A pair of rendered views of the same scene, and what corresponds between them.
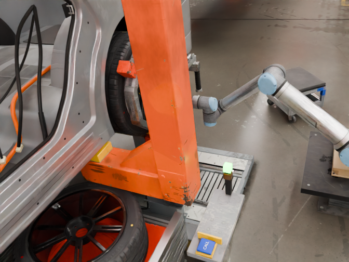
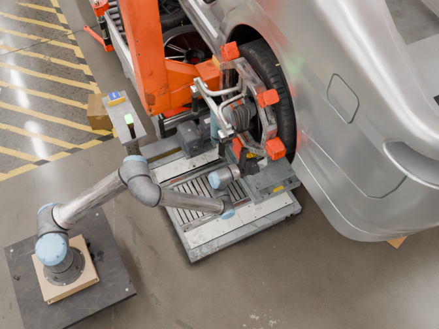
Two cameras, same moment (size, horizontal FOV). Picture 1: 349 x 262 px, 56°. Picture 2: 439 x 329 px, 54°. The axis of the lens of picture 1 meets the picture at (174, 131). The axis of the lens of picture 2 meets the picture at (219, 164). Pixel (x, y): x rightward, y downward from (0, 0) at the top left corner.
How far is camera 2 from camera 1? 3.06 m
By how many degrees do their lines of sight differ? 76
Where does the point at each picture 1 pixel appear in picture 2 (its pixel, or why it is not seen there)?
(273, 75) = (129, 161)
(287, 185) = (141, 258)
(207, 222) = (128, 111)
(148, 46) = not seen: outside the picture
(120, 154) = (208, 72)
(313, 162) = (106, 244)
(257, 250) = not seen: hidden behind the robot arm
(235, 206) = (121, 131)
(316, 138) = (123, 284)
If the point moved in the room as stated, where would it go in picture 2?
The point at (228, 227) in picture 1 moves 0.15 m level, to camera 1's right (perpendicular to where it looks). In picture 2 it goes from (113, 117) to (98, 131)
